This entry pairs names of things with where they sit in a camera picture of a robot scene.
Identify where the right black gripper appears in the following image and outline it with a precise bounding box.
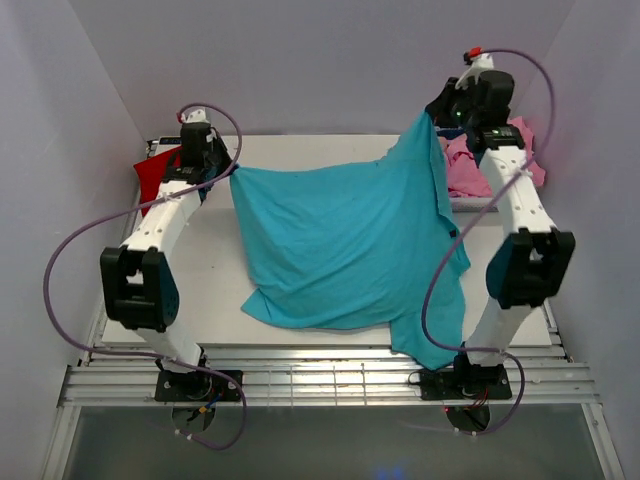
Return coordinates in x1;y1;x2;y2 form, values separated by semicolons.
425;77;480;131

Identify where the teal t shirt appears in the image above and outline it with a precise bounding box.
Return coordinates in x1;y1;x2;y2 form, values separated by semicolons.
230;114;470;369

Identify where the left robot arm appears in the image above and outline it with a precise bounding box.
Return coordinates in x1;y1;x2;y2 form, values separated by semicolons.
100;110;231;401

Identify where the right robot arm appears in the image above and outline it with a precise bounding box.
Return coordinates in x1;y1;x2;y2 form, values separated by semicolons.
418;70;575;401

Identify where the dark blue garment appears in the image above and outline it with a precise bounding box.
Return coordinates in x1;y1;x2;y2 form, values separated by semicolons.
436;127;465;139

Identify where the blue label plate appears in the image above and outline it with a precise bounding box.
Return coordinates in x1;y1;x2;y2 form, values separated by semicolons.
158;136;181;145

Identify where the folded red t shirt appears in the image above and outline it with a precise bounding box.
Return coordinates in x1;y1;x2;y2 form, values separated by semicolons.
134;147;180;204

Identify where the pink t shirt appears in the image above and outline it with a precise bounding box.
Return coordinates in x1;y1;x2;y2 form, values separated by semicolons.
437;116;546;198

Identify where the white plastic basket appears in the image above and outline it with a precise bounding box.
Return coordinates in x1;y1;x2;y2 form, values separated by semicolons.
449;197;492;213

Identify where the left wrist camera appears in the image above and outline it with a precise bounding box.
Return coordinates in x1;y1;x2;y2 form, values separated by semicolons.
176;108;210;124

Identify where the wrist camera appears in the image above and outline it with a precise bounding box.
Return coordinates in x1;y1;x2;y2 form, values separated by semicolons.
176;108;210;124
455;47;494;90

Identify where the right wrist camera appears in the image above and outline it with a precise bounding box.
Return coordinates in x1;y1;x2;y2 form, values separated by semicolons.
455;47;494;90

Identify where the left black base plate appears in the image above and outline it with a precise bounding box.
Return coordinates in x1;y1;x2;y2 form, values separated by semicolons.
154;370;241;403

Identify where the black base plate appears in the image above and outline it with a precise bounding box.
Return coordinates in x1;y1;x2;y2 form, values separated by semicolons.
154;370;241;403
417;366;512;400

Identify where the aluminium rail frame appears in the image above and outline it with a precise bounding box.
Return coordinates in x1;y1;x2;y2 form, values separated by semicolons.
57;199;601;411

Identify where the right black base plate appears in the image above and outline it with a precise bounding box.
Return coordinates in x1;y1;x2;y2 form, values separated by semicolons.
417;366;512;400

